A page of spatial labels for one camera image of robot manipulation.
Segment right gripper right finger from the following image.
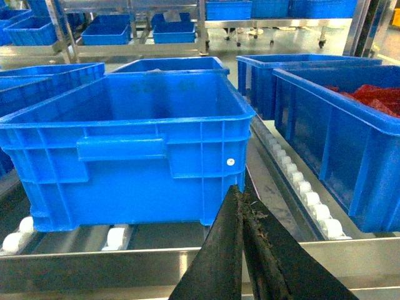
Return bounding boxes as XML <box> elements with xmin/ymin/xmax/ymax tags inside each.
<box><xmin>240</xmin><ymin>192</ymin><xmax>356</xmax><ymax>299</ymax></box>

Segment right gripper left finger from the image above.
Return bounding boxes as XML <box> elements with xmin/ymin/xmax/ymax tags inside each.
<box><xmin>169</xmin><ymin>185</ymin><xmax>244</xmax><ymax>299</ymax></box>

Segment red parts in bin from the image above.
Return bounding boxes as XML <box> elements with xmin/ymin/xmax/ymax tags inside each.
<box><xmin>326</xmin><ymin>84</ymin><xmax>399</xmax><ymax>118</ymax></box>

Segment white roller track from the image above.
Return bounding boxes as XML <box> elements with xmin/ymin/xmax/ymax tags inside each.
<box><xmin>251</xmin><ymin>116</ymin><xmax>351</xmax><ymax>241</ymax></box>

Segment blue bin far right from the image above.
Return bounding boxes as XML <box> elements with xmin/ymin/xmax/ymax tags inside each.
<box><xmin>272</xmin><ymin>65</ymin><xmax>399</xmax><ymax>233</ymax></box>

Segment blue bin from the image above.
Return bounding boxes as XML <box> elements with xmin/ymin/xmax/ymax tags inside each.
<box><xmin>1</xmin><ymin>71</ymin><xmax>255</xmax><ymax>232</ymax></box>
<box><xmin>1</xmin><ymin>62</ymin><xmax>106</xmax><ymax>117</ymax></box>
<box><xmin>112</xmin><ymin>57</ymin><xmax>230</xmax><ymax>75</ymax></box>
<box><xmin>272</xmin><ymin>65</ymin><xmax>399</xmax><ymax>233</ymax></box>
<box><xmin>236</xmin><ymin>53</ymin><xmax>383</xmax><ymax>121</ymax></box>

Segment blue bin centre right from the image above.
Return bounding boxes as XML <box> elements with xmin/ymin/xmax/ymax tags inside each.
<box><xmin>1</xmin><ymin>71</ymin><xmax>255</xmax><ymax>232</ymax></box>

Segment blue bin behind right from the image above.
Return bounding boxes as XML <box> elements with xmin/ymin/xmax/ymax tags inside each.
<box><xmin>236</xmin><ymin>53</ymin><xmax>383</xmax><ymax>121</ymax></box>

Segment blue bin behind centre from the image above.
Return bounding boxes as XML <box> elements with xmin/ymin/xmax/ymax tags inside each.
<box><xmin>112</xmin><ymin>57</ymin><xmax>230</xmax><ymax>75</ymax></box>

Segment small blue bin background right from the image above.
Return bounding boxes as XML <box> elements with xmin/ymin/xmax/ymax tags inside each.
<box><xmin>151</xmin><ymin>12</ymin><xmax>196</xmax><ymax>44</ymax></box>

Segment small blue bin background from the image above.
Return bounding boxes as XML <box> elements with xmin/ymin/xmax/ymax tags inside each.
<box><xmin>81</xmin><ymin>14</ymin><xmax>131</xmax><ymax>46</ymax></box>
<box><xmin>151</xmin><ymin>12</ymin><xmax>196</xmax><ymax>44</ymax></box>

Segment small blue bin background left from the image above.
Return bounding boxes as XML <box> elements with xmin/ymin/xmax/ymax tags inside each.
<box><xmin>81</xmin><ymin>14</ymin><xmax>131</xmax><ymax>46</ymax></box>

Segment blue bin centre left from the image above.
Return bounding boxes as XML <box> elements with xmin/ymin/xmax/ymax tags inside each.
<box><xmin>1</xmin><ymin>62</ymin><xmax>106</xmax><ymax>117</ymax></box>

